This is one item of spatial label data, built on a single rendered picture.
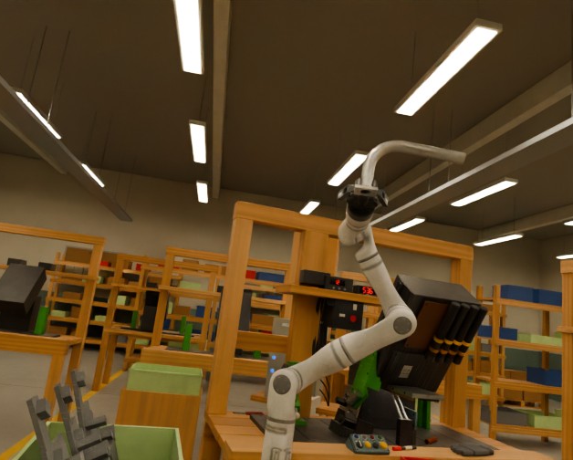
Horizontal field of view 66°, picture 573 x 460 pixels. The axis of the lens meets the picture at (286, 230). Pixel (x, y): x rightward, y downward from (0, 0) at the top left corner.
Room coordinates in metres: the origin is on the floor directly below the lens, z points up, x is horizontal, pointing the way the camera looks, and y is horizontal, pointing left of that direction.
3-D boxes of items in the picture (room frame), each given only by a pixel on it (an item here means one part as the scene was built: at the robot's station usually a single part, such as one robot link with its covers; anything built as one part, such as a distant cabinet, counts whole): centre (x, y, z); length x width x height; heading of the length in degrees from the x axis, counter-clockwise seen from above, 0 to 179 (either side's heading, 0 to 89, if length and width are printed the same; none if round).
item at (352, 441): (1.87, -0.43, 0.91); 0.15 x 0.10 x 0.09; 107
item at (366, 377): (2.13, -0.47, 1.17); 0.13 x 0.12 x 0.20; 107
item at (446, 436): (2.21, -0.52, 0.89); 1.10 x 0.42 x 0.02; 107
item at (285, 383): (1.50, -0.06, 1.13); 0.09 x 0.09 x 0.17; 71
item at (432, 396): (2.14, -0.63, 1.11); 0.39 x 0.16 x 0.03; 17
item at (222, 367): (2.50, -0.44, 1.36); 1.49 x 0.09 x 0.97; 107
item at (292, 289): (2.46, -0.45, 1.52); 0.90 x 0.25 x 0.04; 107
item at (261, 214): (2.50, -0.44, 1.89); 1.50 x 0.09 x 0.09; 107
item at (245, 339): (2.57, -0.42, 1.23); 1.30 x 0.05 x 0.09; 107
